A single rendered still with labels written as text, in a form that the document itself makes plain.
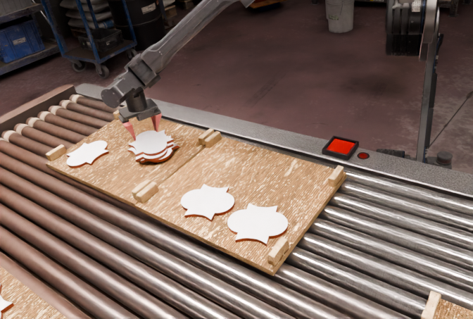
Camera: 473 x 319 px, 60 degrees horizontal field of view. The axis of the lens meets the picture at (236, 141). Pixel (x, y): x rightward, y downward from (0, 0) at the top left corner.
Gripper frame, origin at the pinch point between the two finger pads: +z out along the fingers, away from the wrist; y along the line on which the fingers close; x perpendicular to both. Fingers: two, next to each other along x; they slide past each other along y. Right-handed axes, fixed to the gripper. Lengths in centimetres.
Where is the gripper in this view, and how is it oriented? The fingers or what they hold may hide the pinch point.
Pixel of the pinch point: (145, 134)
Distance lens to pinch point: 127.8
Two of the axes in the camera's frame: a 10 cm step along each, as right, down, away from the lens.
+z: 1.2, 8.3, 5.4
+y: 8.6, -3.6, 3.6
